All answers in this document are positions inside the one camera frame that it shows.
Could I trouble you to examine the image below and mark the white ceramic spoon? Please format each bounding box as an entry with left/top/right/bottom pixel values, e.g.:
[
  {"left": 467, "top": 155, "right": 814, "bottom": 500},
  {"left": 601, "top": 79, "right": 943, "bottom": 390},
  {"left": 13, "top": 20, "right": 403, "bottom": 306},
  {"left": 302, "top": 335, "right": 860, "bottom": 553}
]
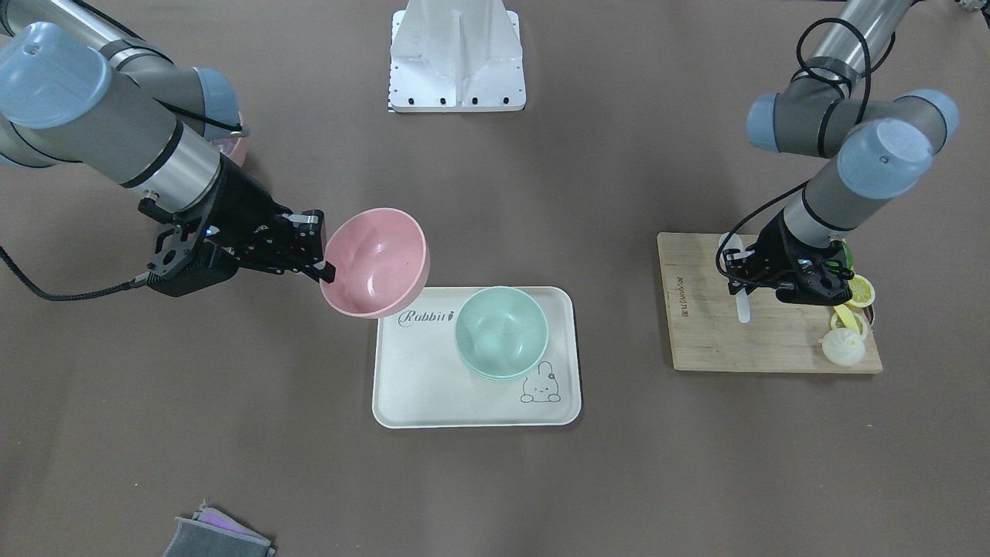
[{"left": 719, "top": 233, "right": 753, "bottom": 323}]

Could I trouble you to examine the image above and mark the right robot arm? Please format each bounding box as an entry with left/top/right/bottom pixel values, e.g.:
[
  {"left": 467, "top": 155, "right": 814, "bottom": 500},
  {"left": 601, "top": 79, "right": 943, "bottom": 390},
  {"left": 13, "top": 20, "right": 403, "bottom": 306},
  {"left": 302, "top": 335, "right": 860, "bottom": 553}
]
[{"left": 1, "top": 1, "right": 336, "bottom": 297}]

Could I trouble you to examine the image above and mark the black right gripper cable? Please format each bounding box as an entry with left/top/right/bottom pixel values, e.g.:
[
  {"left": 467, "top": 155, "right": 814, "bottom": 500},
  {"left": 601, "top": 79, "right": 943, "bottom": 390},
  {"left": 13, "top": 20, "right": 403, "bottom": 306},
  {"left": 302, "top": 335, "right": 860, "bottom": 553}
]
[{"left": 0, "top": 244, "right": 152, "bottom": 302}]

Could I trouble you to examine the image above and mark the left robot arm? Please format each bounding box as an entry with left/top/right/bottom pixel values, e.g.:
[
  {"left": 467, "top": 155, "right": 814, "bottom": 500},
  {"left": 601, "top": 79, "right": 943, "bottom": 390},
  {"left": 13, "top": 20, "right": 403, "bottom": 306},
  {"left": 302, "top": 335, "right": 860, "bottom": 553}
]
[{"left": 715, "top": 1, "right": 959, "bottom": 306}]

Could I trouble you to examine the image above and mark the yellow plastic knife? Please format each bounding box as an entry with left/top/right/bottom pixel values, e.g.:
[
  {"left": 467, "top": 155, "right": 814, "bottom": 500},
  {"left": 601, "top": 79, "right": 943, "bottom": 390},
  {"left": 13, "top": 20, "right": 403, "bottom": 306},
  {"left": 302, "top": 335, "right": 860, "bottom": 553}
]
[{"left": 830, "top": 304, "right": 864, "bottom": 335}]

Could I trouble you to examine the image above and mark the white steamed bun toy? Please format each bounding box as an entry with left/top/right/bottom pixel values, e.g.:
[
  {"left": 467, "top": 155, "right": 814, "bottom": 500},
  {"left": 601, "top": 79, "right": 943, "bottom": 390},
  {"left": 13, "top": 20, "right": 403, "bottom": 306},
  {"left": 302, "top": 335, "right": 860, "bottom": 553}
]
[{"left": 819, "top": 328, "right": 866, "bottom": 367}]

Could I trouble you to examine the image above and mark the grey folded cloth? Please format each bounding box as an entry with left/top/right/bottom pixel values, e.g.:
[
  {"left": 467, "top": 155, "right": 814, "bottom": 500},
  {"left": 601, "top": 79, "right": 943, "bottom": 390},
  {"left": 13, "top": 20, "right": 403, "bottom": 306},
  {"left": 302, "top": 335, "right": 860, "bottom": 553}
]
[{"left": 163, "top": 518, "right": 276, "bottom": 556}]

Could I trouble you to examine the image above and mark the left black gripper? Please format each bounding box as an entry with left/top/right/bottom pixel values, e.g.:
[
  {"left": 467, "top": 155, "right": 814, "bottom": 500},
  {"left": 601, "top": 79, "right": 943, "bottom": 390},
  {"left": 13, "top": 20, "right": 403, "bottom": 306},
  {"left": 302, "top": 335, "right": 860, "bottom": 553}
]
[{"left": 725, "top": 213, "right": 855, "bottom": 306}]

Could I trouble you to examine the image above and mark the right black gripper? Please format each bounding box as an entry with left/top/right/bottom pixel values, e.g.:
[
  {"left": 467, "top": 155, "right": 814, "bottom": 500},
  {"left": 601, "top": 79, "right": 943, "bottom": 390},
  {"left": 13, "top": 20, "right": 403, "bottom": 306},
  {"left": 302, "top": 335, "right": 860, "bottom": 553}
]
[{"left": 138, "top": 159, "right": 336, "bottom": 297}]

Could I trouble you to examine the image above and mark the lemon slice under knife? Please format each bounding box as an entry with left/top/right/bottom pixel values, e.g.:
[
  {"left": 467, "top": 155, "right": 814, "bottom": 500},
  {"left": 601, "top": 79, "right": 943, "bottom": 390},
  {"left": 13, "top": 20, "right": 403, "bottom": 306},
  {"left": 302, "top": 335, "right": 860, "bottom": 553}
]
[{"left": 830, "top": 308, "right": 870, "bottom": 340}]

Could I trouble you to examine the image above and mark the small pink bowl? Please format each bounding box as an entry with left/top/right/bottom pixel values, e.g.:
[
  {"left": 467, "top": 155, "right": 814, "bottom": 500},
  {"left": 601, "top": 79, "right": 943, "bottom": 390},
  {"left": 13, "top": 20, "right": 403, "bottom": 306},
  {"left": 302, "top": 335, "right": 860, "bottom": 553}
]
[{"left": 319, "top": 207, "right": 431, "bottom": 320}]

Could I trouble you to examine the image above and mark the white rabbit tray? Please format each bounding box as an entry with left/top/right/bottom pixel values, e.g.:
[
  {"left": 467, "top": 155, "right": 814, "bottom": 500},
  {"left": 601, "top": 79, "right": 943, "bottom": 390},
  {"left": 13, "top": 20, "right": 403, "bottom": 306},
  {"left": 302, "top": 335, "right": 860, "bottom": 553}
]
[{"left": 371, "top": 286, "right": 582, "bottom": 428}]

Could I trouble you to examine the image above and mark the green lime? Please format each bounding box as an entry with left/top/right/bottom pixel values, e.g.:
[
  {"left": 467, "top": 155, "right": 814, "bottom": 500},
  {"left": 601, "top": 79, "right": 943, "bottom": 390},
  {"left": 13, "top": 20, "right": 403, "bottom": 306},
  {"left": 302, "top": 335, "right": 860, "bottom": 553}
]
[{"left": 841, "top": 239, "right": 855, "bottom": 272}]

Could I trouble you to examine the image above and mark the purple cloth under grey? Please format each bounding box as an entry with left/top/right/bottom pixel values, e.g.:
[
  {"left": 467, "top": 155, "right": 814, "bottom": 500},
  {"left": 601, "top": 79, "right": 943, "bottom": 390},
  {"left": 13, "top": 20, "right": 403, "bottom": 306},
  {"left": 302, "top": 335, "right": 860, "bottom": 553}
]
[{"left": 192, "top": 501, "right": 270, "bottom": 543}]

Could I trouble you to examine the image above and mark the wooden cutting board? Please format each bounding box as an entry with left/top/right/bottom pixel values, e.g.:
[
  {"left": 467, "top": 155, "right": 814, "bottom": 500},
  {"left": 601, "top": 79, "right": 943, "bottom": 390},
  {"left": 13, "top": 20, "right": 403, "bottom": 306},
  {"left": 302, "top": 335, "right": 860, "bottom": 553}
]
[{"left": 657, "top": 232, "right": 883, "bottom": 374}]

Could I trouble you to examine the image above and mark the front lemon slice stack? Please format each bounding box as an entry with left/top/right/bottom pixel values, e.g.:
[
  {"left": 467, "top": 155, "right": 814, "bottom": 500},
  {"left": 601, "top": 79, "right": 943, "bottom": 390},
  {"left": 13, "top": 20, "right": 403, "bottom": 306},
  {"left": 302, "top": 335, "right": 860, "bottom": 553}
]
[{"left": 844, "top": 275, "right": 876, "bottom": 308}]

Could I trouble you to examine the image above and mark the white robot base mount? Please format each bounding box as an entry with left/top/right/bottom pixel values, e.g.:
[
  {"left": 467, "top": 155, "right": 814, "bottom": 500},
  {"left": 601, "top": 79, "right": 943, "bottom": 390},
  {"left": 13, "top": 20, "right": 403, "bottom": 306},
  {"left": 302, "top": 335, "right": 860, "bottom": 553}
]
[{"left": 387, "top": 1, "right": 527, "bottom": 113}]

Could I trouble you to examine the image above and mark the large pink ice bowl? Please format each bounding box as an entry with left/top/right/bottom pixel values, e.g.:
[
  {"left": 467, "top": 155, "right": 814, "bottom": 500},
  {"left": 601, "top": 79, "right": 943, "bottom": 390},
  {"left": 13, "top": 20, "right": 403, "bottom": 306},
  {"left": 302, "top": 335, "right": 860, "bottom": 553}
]
[{"left": 210, "top": 133, "right": 248, "bottom": 168}]

